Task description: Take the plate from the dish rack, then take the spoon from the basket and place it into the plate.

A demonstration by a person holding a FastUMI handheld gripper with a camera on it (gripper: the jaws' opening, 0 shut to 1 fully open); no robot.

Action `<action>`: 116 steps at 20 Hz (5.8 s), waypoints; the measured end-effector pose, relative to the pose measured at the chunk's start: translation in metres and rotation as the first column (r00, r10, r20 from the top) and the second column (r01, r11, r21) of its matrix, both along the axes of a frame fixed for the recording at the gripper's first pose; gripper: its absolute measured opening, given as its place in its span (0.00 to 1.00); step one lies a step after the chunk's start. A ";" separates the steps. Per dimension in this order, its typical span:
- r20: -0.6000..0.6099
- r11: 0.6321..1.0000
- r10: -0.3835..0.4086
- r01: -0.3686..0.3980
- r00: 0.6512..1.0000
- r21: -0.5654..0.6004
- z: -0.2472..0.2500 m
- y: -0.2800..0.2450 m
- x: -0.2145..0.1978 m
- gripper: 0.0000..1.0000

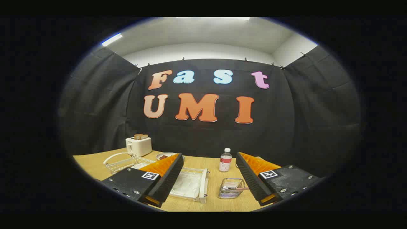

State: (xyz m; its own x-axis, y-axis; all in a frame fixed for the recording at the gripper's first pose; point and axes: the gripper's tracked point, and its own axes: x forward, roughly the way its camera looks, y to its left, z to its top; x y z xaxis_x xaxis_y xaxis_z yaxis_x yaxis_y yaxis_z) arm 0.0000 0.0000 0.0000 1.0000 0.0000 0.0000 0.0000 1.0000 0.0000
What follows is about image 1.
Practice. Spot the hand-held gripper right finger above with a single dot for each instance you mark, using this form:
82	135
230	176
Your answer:
249	179

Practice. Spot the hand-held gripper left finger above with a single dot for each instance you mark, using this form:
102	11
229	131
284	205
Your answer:
171	178

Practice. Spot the small white oval plate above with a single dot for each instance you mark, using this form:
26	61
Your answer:
170	155

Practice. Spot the clear plastic water bottle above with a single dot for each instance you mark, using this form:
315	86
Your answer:
225	162

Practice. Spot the white toaster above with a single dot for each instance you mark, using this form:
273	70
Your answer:
138	147

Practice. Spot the brown bread slice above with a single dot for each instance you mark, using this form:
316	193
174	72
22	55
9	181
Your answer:
141	136

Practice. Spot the black backdrop cloth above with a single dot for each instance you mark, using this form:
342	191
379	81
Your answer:
206	136

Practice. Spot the ceiling light strip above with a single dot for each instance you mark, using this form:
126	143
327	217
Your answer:
112	39

